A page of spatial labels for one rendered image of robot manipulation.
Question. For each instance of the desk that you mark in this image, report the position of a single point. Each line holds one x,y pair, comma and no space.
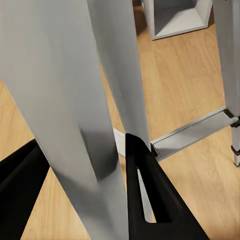
172,17

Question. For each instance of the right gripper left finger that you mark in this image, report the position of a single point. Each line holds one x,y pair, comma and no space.
22,175

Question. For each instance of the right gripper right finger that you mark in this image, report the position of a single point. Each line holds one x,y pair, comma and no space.
174,220

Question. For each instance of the camera tripod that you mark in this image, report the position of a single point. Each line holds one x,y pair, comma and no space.
49,62

